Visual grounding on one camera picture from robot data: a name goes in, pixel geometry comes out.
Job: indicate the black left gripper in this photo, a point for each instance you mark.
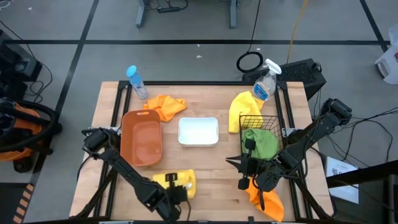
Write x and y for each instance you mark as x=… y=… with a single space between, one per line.
x=178 y=194

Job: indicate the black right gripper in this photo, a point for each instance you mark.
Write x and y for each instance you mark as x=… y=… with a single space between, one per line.
x=248 y=166

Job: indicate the yellow microfiber towel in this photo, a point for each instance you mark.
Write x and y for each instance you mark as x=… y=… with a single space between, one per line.
x=191 y=183
x=241 y=107

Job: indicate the orange microfiber towel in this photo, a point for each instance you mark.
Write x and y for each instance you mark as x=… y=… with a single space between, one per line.
x=166 y=107
x=273 y=202

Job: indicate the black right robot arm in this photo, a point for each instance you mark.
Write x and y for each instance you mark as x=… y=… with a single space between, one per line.
x=298 y=146

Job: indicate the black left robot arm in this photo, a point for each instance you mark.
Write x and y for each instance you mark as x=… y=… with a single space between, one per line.
x=124 y=168

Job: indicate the orange plastic basket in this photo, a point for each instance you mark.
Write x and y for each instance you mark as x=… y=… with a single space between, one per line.
x=141 y=140

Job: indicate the white plastic basket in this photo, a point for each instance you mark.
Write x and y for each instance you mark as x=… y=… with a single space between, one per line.
x=198 y=132

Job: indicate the clear spray bottle white trigger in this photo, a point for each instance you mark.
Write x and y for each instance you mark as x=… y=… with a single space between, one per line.
x=264 y=87

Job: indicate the white printed paper sheet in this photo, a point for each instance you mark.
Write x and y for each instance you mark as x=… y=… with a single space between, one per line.
x=339 y=169

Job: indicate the clear bottle with blue cap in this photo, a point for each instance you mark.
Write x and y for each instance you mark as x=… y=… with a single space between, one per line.
x=136 y=79

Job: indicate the black perforated computer case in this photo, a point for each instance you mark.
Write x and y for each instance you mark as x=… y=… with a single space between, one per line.
x=298 y=73

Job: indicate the black side table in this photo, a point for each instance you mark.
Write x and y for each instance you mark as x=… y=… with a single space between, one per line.
x=373 y=199

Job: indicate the grey desk leg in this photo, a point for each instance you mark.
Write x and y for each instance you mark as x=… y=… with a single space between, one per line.
x=141 y=15
x=233 y=15

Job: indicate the black yellow striped floor mat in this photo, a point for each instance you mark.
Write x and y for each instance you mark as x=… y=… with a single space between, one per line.
x=23 y=203

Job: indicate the orange black shop vacuum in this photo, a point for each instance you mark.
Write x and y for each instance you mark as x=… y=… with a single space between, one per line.
x=21 y=124

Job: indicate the black power strip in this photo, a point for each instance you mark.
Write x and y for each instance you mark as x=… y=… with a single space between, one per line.
x=168 y=9

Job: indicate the white plastic container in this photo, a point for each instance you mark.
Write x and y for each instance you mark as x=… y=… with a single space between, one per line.
x=388 y=62

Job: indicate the black equipment box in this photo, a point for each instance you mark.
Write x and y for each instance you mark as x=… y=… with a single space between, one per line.
x=15 y=62

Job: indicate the black aluminium table frame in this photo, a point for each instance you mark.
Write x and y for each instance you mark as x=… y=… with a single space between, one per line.
x=217 y=83

